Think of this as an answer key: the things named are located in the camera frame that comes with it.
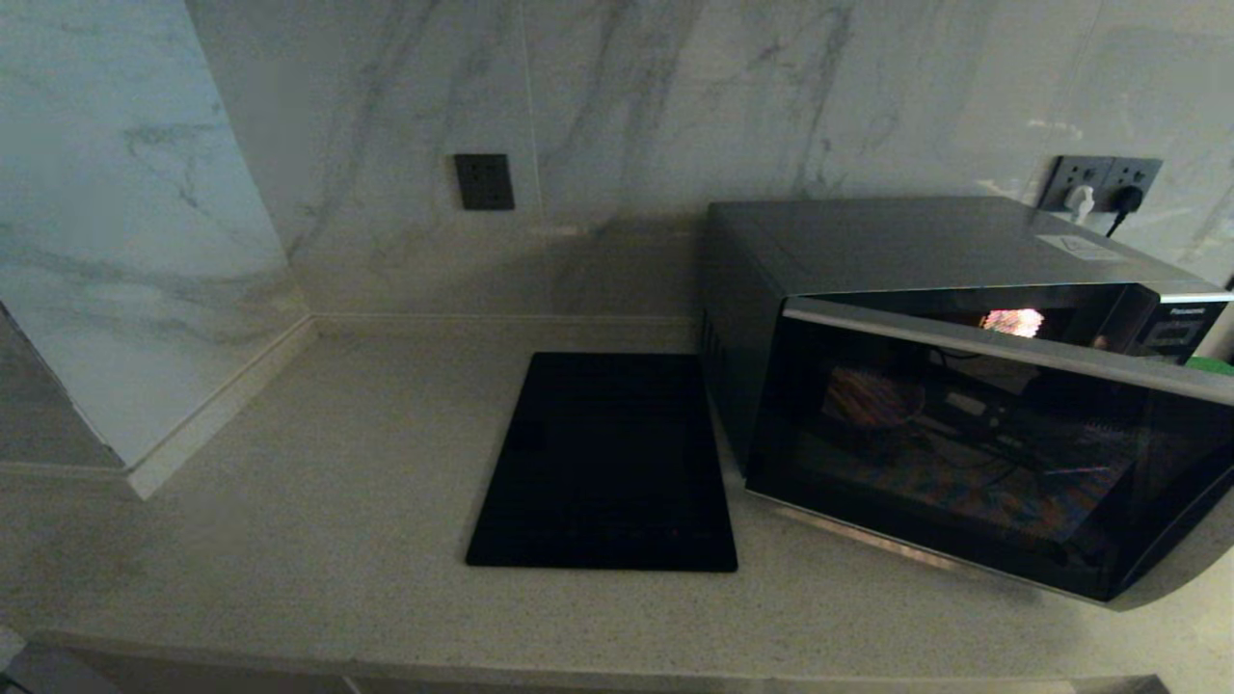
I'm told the grey double wall socket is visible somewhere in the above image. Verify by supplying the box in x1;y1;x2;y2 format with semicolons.
1039;154;1165;215

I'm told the black glass induction cooktop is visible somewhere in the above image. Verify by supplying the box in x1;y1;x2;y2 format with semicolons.
466;352;739;573

